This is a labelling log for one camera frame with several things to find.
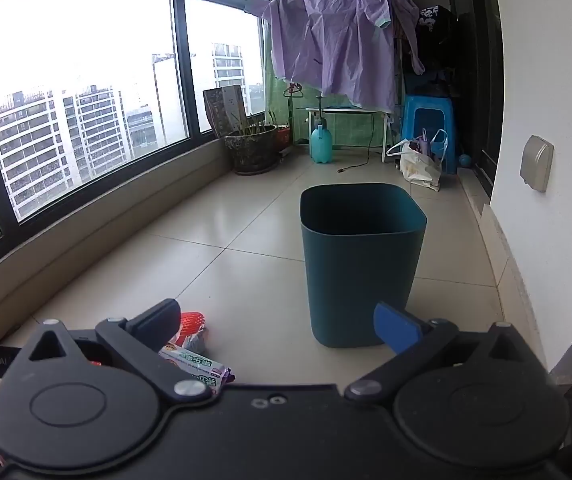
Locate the lavender garment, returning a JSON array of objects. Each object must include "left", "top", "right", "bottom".
[{"left": 261, "top": 0, "right": 425, "bottom": 113}]

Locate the black power cable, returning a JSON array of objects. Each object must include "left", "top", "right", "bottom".
[{"left": 338, "top": 115, "right": 377, "bottom": 174}]

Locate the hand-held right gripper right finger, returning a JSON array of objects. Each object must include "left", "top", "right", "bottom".
[{"left": 344, "top": 301, "right": 547, "bottom": 403}]

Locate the teal spray bottle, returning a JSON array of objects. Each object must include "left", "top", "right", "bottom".
[{"left": 309, "top": 95, "right": 334, "bottom": 165}]

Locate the clear crinkled plastic wrapper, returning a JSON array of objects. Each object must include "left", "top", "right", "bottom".
[{"left": 183, "top": 327, "right": 210, "bottom": 356}]

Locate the black window frame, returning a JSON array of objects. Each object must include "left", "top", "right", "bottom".
[{"left": 0, "top": 0, "right": 271, "bottom": 273}]

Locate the black printed clothing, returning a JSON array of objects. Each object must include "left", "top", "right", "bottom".
[{"left": 413, "top": 5, "right": 459, "bottom": 86}]

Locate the blue plastic stool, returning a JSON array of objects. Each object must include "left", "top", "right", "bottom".
[{"left": 400, "top": 94, "right": 459, "bottom": 175}]

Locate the purple plastic item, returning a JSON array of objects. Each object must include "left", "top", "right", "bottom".
[{"left": 413, "top": 129, "right": 434, "bottom": 156}]

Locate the dark ceramic plant pot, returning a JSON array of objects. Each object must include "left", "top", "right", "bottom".
[{"left": 224, "top": 110, "right": 281, "bottom": 176}]

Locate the white shopping bag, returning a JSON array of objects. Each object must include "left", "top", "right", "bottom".
[{"left": 387, "top": 129, "right": 449, "bottom": 192}]

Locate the grey wall socket cover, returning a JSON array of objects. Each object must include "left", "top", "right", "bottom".
[{"left": 519, "top": 135, "right": 555, "bottom": 192}]

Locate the brown printed board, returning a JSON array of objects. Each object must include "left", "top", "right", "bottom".
[{"left": 203, "top": 85, "right": 247, "bottom": 137}]

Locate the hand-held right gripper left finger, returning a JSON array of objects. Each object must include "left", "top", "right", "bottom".
[{"left": 3, "top": 298, "right": 214, "bottom": 403}]

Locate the teal plastic trash bin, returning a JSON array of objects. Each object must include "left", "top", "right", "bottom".
[{"left": 299, "top": 183, "right": 427, "bottom": 349}]

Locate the white green purple snack packet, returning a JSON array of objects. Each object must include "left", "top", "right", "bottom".
[{"left": 158, "top": 342, "right": 237, "bottom": 396}]

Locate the dark sliding door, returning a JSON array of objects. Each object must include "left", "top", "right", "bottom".
[{"left": 458, "top": 0, "right": 504, "bottom": 198}]

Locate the red foam mesh net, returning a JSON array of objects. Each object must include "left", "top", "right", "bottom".
[{"left": 175, "top": 311, "right": 207, "bottom": 343}]

